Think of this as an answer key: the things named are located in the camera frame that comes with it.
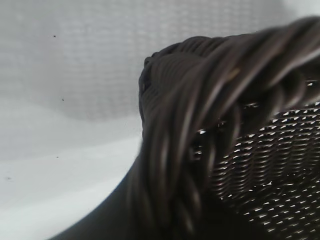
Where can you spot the dark brown woven basket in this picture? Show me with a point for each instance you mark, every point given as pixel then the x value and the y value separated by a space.
pixel 212 100

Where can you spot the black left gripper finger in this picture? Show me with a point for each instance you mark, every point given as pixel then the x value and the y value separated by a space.
pixel 105 215

